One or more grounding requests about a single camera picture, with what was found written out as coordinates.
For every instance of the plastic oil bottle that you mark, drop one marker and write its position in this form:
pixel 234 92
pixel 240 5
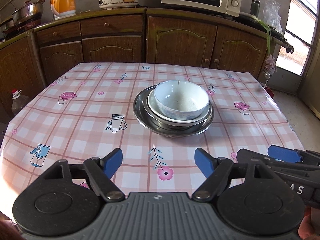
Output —
pixel 18 105

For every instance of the metal framed glass door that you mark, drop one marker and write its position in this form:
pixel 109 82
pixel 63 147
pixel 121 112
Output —
pixel 297 17

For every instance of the green onion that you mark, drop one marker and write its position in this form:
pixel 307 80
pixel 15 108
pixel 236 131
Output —
pixel 268 37

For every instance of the brown wooden kitchen cabinet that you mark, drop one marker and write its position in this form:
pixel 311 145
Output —
pixel 180 37

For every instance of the stainless steel bowl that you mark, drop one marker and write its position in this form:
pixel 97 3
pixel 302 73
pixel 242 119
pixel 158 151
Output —
pixel 172 127

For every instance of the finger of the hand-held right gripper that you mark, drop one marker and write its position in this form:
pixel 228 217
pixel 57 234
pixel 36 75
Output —
pixel 282 153
pixel 252 156

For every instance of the plain white ceramic bowl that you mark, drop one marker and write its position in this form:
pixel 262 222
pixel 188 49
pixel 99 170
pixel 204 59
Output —
pixel 152 105

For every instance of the red bag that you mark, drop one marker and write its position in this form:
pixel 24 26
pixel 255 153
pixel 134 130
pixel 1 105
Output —
pixel 269 92

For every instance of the pink checked tablecloth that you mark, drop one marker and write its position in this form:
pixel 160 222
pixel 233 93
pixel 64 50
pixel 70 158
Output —
pixel 75 120

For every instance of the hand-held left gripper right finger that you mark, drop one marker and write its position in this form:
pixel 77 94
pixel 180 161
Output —
pixel 203 162

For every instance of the steel cooking pot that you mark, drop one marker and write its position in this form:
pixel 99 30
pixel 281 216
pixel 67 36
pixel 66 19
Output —
pixel 25 11

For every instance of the person's right hand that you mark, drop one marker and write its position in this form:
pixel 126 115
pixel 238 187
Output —
pixel 311 227

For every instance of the black griddle pan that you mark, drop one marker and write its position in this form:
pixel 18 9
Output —
pixel 275 33

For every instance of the small hanging clear bottle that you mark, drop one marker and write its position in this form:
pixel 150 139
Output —
pixel 267 75

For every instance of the clear plastic bag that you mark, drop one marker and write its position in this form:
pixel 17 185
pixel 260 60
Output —
pixel 272 15

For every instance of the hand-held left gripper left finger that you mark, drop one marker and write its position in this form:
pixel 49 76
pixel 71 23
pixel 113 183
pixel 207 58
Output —
pixel 113 161

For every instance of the orange electric kettle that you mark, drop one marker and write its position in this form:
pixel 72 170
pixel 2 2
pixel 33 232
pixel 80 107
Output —
pixel 63 5

